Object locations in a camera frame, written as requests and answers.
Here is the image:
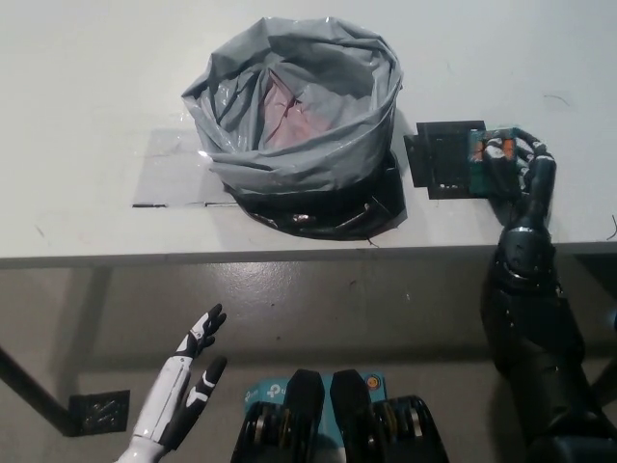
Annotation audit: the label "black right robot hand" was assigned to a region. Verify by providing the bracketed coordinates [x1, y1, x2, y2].
[481, 125, 560, 235]

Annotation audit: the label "blue-faced rubik's cube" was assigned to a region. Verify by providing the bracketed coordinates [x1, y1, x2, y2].
[466, 125, 524, 197]

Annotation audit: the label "grey and black plastic bag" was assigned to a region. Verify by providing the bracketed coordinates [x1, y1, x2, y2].
[180, 16, 406, 241]

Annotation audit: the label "black diagonal table leg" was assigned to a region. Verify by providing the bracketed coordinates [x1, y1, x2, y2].
[0, 344, 78, 438]

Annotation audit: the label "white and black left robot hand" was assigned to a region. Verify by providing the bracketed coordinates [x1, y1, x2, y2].
[130, 302, 228, 448]

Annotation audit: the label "black robot body blocks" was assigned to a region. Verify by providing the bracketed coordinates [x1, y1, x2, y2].
[229, 368, 452, 463]

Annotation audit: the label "teal TP-Link box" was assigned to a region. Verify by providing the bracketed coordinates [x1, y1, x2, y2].
[243, 370, 387, 445]

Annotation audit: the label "black floor tape patch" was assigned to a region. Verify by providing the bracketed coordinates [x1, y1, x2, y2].
[67, 389, 131, 438]

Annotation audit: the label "clear tape patch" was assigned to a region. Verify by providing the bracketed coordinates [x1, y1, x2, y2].
[132, 128, 242, 209]

